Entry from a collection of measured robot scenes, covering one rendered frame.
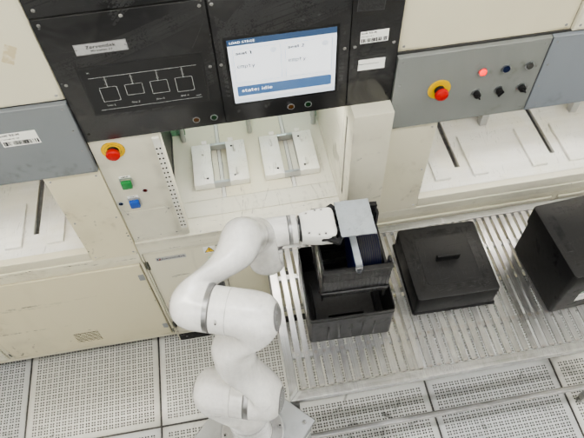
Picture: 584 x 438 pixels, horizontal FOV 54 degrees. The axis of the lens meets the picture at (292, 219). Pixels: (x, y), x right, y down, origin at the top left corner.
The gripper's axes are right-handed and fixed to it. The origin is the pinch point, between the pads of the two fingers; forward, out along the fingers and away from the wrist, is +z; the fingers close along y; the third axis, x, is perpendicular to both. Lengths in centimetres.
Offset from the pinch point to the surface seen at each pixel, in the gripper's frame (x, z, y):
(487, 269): -39, 49, 1
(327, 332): -42.3, -8.8, 13.5
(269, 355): -125, -29, -15
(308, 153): -34, -3, -58
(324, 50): 36.3, -3.6, -29.7
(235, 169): -34, -33, -54
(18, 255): -40, -113, -32
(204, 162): -34, -44, -60
